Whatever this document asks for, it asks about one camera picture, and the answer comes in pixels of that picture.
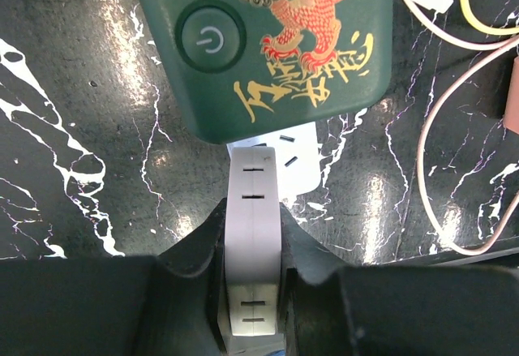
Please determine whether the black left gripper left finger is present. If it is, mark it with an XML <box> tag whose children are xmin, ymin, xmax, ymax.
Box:
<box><xmin>1</xmin><ymin>202</ymin><xmax>226</xmax><ymax>355</ymax></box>

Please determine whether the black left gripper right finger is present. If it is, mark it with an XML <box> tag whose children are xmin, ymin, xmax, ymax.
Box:
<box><xmin>279</xmin><ymin>208</ymin><xmax>518</xmax><ymax>355</ymax></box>

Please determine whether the white wall charger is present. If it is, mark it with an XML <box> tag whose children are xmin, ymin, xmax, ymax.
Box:
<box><xmin>224</xmin><ymin>147</ymin><xmax>281</xmax><ymax>337</ymax></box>

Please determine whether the light blue power strip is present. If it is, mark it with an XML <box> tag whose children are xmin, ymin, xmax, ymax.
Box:
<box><xmin>226</xmin><ymin>123</ymin><xmax>320</xmax><ymax>355</ymax></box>

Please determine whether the green cube socket adapter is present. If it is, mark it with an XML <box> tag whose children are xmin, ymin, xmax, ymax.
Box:
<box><xmin>139</xmin><ymin>0</ymin><xmax>393</xmax><ymax>144</ymax></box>

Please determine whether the pink USB charger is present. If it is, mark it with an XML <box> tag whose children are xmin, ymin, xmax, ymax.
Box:
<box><xmin>503</xmin><ymin>57</ymin><xmax>519</xmax><ymax>135</ymax></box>

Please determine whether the yellow charging cable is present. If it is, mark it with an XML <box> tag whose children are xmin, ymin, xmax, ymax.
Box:
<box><xmin>458</xmin><ymin>0</ymin><xmax>519</xmax><ymax>36</ymax></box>

